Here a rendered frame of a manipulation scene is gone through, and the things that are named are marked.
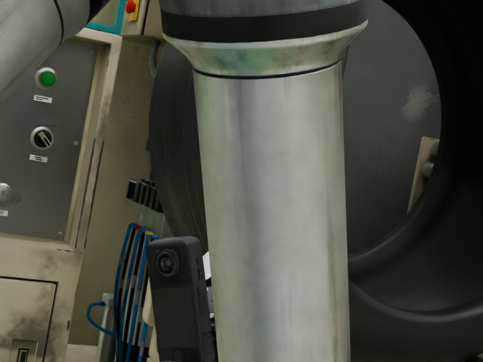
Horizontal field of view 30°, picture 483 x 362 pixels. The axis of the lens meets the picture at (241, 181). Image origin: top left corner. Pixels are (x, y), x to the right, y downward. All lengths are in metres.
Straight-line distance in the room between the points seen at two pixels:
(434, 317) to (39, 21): 0.68
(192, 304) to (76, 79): 0.84
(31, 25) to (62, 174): 1.07
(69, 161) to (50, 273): 0.19
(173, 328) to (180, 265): 0.06
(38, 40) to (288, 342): 0.22
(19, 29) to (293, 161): 0.16
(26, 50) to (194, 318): 0.35
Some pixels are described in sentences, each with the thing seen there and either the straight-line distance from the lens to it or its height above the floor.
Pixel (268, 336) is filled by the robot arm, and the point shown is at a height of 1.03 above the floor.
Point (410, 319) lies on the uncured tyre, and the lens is 1.05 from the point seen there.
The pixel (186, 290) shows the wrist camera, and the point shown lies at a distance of 0.79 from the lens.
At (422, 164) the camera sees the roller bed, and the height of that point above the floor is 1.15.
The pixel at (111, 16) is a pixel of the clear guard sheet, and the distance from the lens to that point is 1.56.
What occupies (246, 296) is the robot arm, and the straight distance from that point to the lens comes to 0.53.
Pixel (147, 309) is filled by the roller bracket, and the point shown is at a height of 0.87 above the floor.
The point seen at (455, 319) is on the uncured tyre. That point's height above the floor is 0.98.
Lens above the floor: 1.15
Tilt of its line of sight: 3 degrees down
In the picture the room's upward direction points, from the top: 11 degrees clockwise
